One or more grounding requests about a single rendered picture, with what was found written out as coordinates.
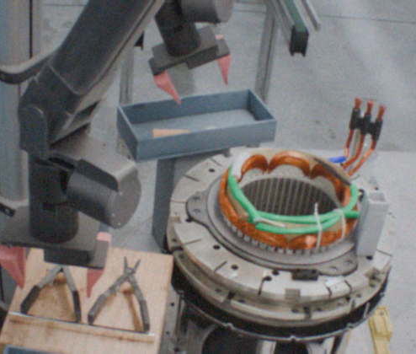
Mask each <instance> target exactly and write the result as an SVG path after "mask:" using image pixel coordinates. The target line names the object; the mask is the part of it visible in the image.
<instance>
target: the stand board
mask: <svg viewBox="0 0 416 354"><path fill-rule="evenodd" d="M43 251H44V250H43V249H36V248H31V249H30V252H29V255H28V258H27V262H26V273H25V286H24V290H21V289H20V288H19V286H17V289H16V292H15V294H14V296H13V301H12V303H11V306H10V308H9V311H12V312H18V313H20V304H21V303H22V301H23V300H24V298H25V297H26V295H28V294H29V290H30V289H31V288H32V286H33V285H34V284H36V285H37V284H38V283H39V282H40V281H41V280H42V279H43V278H44V276H45V275H46V269H47V268H49V269H53V268H54V267H55V266H56V265H57V264H51V263H46V262H44V252H43ZM124 256H125V257H126V259H127V265H128V268H129V267H132V268H133V266H134V265H135V263H136V262H137V261H138V259H140V258H141V263H140V265H139V267H138V269H137V272H136V274H134V276H135V278H136V280H137V281H138V282H140V285H139V287H140V289H141V293H142V295H143V297H144V299H145V300H146V301H147V309H148V310H149V315H150V320H151V328H150V331H149V332H147V333H153V334H155V342H154V344H152V343H146V342H139V341H132V340H127V339H121V338H115V337H108V336H101V335H90V334H84V333H78V332H76V331H71V330H59V329H53V328H47V327H41V326H39V325H34V324H23V323H17V322H11V321H9V313H8V315H7V318H6V320H5V321H4V326H3V328H2V331H1V333H0V334H1V335H0V354H3V351H4V349H5V347H6V346H5V345H6V344H9V345H16V346H22V347H27V348H33V349H40V350H46V351H51V352H57V353H64V354H158V352H159V347H160V342H161V337H162V336H161V333H162V328H163V320H164V315H165V309H166V305H167V301H168V291H169V287H170V282H171V276H172V274H171V272H172V266H173V257H172V256H171V255H160V254H153V253H149V252H146V251H140V250H133V249H121V248H114V247H109V254H108V259H107V262H106V266H105V270H104V274H103V275H102V277H101V278H100V279H99V281H98V282H96V283H95V285H94V286H93V289H92V295H91V298H87V281H86V271H87V268H81V267H73V266H69V269H70V272H71V274H72V278H73V280H74V282H75V285H76V288H77V290H78V292H79V299H80V303H81V306H82V322H83V323H85V324H89V323H88V316H87V312H88V311H89V310H90V309H91V308H92V306H93V304H94V303H95V302H96V300H97V298H98V297H99V295H100V293H104V292H105V291H106V290H107V289H108V288H109V287H110V286H111V285H112V284H113V283H114V282H115V281H116V279H118V278H119V277H120V276H121V275H122V274H123V273H124V266H123V262H124ZM49 285H50V283H49V284H48V285H47V287H46V288H45V289H43V290H41V291H40V296H39V297H38V299H36V301H35V302H34V304H33V307H32V308H31V309H30V310H29V312H28V313H27V314H36V315H41V316H45V317H48V318H54V319H65V320H72V321H75V318H74V310H73V303H72V294H71V291H70V288H69V286H68V285H67V284H65V283H60V282H53V283H52V286H49ZM101 311H102V312H101V313H100V315H99V316H98V318H97V319H96V320H95V321H94V323H93V325H103V326H109V327H115V328H122V329H129V330H140V331H143V328H142V322H141V313H140V305H139V303H138V301H137V299H136V295H135V294H129V293H122V292H119V295H116V294H115V293H114V294H113V296H112V297H111V298H110V299H109V300H108V301H106V304H105V305H104V307H103V309H102V310H101ZM78 322H81V321H78ZM82 322H81V323H82Z"/></svg>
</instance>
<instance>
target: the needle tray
mask: <svg viewBox="0 0 416 354"><path fill-rule="evenodd" d="M179 100H180V103H181V104H178V102H177V101H176V100H175V99H161V100H154V101H149V102H142V103H135V104H128V105H117V118H116V128H117V130H118V132H119V133H120V134H121V136H122V138H123V139H124V141H125V144H126V145H127V147H128V148H129V150H130V151H131V156H132V157H133V158H134V160H135V162H136V163H140V162H146V161H152V160H157V168H156V179H155V190H154V201H153V212H152V232H151V234H152V236H153V238H154V239H155V241H156V243H157V246H158V248H159V249H160V250H161V249H162V241H163V235H164V233H165V231H166V229H167V226H168V217H169V209H170V201H171V197H172V194H173V190H174V188H175V186H176V185H177V184H178V182H179V181H180V179H181V178H182V177H183V176H184V175H185V174H186V173H187V172H188V171H189V170H190V169H192V168H193V167H194V166H195V165H197V164H199V163H201V162H203V161H205V160H207V159H208V158H209V159H211V158H212V157H214V156H216V155H219V154H222V155H223V156H224V157H225V158H229V157H228V153H229V152H230V151H231V148H237V147H242V146H247V145H254V144H259V143H264V142H274V141H275V133H276V128H277V123H278V119H277V118H276V117H275V115H274V114H273V113H272V112H271V111H270V110H269V109H268V108H267V107H266V105H265V104H264V103H263V102H262V101H261V99H260V98H259V97H258V96H257V94H256V93H255V92H254V91H253V90H252V89H251V88H246V89H239V90H233V91H226V92H213V93H206V94H194V95H187V96H180V97H179ZM210 126H214V127H215V128H214V127H211V128H208V127H210ZM207 128H208V129H207ZM153 129H172V130H189V131H187V132H180V133H174V134H168V135H163V136H157V137H153V136H152V130H153Z"/></svg>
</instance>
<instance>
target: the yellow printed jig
mask: <svg viewBox="0 0 416 354"><path fill-rule="evenodd" d="M368 321H369V328H370V332H371V337H372V342H373V346H374V349H375V352H376V354H390V352H389V349H388V348H389V346H388V343H387V342H390V341H391V338H392V335H393V329H392V325H391V317H390V314H389V311H388V309H387V306H378V308H377V309H376V311H375V313H374V314H373V316H372V318H371V317H370V318H369V320H368Z"/></svg>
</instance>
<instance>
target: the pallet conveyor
mask: <svg viewBox="0 0 416 354"><path fill-rule="evenodd" d="M232 1H233V3H246V4H263V5H266V9H265V12H266V14H265V19H264V28H263V34H262V40H261V45H260V51H259V61H258V66H257V77H256V83H255V89H254V92H255V93H256V94H257V96H258V97H259V98H260V99H261V101H262V102H263V103H264V104H265V105H266V107H267V102H268V97H269V82H270V77H271V72H272V66H273V62H274V56H275V47H276V42H277V37H278V35H277V32H278V28H280V32H281V34H282V36H283V38H284V41H285V44H286V47H287V49H288V50H289V52H290V55H291V56H294V53H299V54H302V56H306V53H307V47H308V46H310V45H309V41H310V38H311V32H310V30H309V29H308V27H307V23H306V22H305V20H304V18H303V16H302V14H301V11H300V9H299V7H298V6H297V4H296V1H295V0H232ZM301 2H302V4H303V6H304V8H305V10H306V11H307V14H308V16H309V18H310V20H311V21H312V24H313V26H314V28H315V30H316V31H317V32H319V31H320V29H321V28H320V25H321V24H320V22H319V20H318V18H317V15H316V13H315V12H314V10H313V8H312V5H311V4H310V2H309V0H301ZM210 24H211V27H212V29H213V30H219V29H220V28H219V25H218V24H219V23H210ZM144 35H145V30H144V31H143V33H142V34H141V36H140V38H139V39H138V41H137V42H136V43H135V45H134V46H133V48H132V49H131V50H130V52H129V54H128V55H127V57H126V58H125V60H124V61H123V63H122V65H121V73H120V91H119V105H128V104H132V92H133V77H134V62H135V51H136V47H139V46H140V47H141V51H143V39H144ZM246 148H260V143H259V144H254V145H247V146H246ZM117 153H118V154H120V155H122V156H124V157H126V158H128V159H130V156H129V155H128V154H129V153H130V150H129V148H128V147H127V145H126V144H125V141H124V139H123V138H122V136H121V134H120V133H119V132H118V130H117Z"/></svg>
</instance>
